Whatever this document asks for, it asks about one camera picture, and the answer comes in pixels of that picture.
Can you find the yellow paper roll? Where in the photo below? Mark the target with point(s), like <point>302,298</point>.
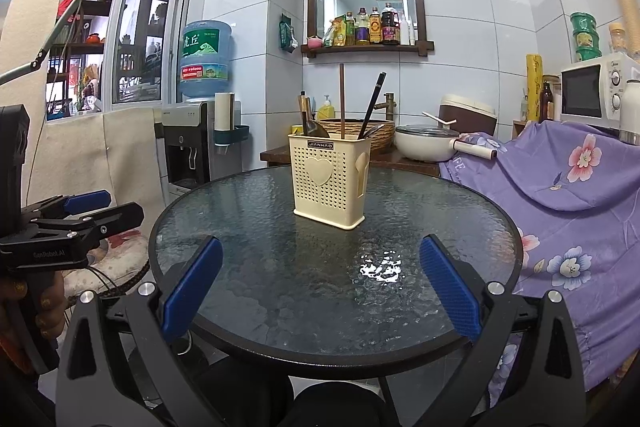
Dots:
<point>534,87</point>

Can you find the sliding glass window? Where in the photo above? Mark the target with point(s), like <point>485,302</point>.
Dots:
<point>140,47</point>

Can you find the round printed seat cushion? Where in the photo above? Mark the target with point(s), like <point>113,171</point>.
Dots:
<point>120,257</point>

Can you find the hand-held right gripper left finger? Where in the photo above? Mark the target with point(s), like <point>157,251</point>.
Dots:
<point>192,289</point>

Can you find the person's left hand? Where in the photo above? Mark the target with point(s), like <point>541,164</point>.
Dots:
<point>52,307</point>

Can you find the green hanging packet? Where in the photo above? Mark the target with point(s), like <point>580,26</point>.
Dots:
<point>288,34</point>

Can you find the small pink bowl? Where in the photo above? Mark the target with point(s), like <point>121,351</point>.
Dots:
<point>314,42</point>

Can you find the white paper cup stack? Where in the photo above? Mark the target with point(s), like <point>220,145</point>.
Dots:
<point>224,112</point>

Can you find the cream plastic utensil holder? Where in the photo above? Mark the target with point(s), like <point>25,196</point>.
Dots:
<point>320,202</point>

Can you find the woven wooden wash basin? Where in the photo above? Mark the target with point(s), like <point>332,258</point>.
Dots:
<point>382,134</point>

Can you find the blue water jug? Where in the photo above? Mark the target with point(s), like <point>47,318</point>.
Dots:
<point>205,57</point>

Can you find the yellow seasoning packet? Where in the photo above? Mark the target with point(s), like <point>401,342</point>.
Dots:
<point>336,32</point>

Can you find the yellow soap pump bottle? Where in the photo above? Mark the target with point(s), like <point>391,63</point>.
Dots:
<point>326,111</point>

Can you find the brown and white rice cooker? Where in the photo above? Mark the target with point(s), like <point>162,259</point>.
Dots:
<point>467,112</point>

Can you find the orange-label sauce bottle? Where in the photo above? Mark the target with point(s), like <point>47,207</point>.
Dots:
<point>375,29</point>

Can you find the white cooking pot with lid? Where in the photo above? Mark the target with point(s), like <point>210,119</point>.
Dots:
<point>425,149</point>

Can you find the white plastic bottle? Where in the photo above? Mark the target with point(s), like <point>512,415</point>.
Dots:
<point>405,32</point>
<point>412,34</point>

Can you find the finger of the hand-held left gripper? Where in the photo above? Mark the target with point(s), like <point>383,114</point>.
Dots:
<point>120,217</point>
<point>87,202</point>

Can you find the white lint roller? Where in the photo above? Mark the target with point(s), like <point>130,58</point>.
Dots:
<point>475,149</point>

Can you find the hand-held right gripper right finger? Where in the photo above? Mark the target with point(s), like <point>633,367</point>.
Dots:
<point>452,289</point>

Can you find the wooden washstand counter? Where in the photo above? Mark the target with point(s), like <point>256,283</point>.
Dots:
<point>400,167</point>

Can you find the beige hanging cloth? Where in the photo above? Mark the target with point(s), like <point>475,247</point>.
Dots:
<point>125,157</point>

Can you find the teal plastic wall holder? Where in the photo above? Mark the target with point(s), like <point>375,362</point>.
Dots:
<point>235,134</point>

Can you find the black chopstick with gold band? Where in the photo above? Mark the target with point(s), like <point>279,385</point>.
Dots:
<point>370,107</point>

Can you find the dark soy sauce bottle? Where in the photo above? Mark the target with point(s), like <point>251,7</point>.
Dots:
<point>391,27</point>

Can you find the water dispenser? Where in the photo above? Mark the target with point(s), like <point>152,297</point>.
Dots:
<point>185,147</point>

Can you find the all-metal spoon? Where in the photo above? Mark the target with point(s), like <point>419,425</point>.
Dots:
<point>315,129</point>

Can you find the purple floral cloth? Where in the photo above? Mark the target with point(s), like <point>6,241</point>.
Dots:
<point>575,217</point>

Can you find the plain black chopstick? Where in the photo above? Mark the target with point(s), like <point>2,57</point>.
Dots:
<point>376,107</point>

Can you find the white microwave oven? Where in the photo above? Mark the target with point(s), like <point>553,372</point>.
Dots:
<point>582,92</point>

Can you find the brown glass bottle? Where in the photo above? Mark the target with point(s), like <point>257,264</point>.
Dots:
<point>546,104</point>

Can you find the dark wooden wall shelf frame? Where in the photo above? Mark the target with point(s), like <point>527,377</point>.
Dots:
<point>420,7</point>

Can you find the bamboo-style faucet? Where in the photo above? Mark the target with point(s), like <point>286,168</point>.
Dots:
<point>390,107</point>

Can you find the brown wooden chopstick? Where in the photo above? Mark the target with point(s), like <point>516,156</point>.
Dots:
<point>342,102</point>

